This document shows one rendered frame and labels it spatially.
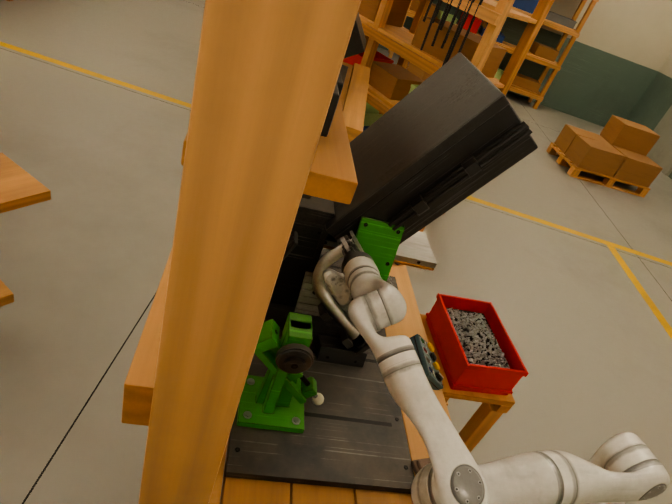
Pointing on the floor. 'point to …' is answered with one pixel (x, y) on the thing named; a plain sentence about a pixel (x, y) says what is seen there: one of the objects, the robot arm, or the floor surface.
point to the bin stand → (473, 431)
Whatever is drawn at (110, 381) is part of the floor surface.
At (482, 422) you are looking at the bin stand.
